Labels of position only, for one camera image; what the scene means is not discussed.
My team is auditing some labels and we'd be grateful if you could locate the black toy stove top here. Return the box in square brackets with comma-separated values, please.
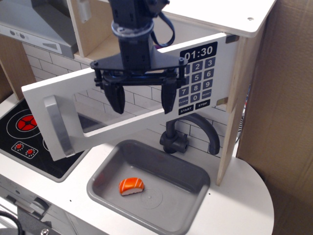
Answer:
[0, 99, 88, 183]

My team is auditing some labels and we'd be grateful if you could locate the grey toy range hood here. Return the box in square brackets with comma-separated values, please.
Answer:
[0, 0, 78, 59]

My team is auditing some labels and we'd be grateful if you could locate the brown cardboard box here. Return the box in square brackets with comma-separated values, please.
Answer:
[237, 0, 313, 235]

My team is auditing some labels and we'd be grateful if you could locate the dark grey toy faucet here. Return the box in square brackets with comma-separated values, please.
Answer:
[159, 113, 220, 155]

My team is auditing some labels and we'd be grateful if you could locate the white toy microwave door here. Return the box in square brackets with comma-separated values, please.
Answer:
[22, 33, 238, 160]

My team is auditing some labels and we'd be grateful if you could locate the white wooden microwave cabinet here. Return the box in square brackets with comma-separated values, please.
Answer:
[67, 0, 275, 185]

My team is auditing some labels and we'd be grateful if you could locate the orange salmon sushi toy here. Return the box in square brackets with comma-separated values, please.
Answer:
[118, 177, 145, 196]

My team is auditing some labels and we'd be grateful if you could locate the grey toy sink basin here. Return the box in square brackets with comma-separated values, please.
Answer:
[87, 140, 210, 235]

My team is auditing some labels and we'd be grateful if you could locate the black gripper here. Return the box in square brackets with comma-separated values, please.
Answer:
[90, 34, 187, 114]

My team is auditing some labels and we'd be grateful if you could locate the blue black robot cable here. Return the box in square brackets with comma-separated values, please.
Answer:
[150, 11, 176, 48]

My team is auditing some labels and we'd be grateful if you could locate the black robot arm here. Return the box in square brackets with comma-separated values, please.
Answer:
[90, 0, 187, 114]

